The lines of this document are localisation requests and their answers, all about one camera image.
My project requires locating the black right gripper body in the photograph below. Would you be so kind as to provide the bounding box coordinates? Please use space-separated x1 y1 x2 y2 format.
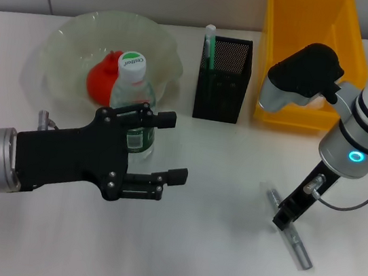
277 154 343 221

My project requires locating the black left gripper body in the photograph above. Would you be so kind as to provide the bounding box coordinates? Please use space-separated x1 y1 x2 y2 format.
9 93 138 207

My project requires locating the grey pen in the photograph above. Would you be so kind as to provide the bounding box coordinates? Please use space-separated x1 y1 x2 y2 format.
256 187 323 272

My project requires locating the clear green-label water bottle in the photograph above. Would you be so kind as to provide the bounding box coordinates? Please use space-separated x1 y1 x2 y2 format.
102 48 167 162

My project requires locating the orange red fruit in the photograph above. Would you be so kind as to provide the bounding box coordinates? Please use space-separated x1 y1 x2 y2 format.
83 47 124 107

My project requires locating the green pen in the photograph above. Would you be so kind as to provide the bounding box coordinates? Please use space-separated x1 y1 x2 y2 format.
199 23 221 73

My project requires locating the black mesh pen holder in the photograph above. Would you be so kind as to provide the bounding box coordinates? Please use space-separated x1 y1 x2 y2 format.
191 33 255 126

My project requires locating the pale green glass fruit plate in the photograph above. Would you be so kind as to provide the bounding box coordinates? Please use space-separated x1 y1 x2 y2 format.
16 0 191 134

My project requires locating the yellow plastic bin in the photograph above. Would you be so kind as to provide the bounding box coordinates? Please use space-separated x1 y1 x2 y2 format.
248 0 368 137

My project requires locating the right arm cable with connector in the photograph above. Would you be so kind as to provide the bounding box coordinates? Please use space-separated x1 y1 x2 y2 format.
301 143 368 215

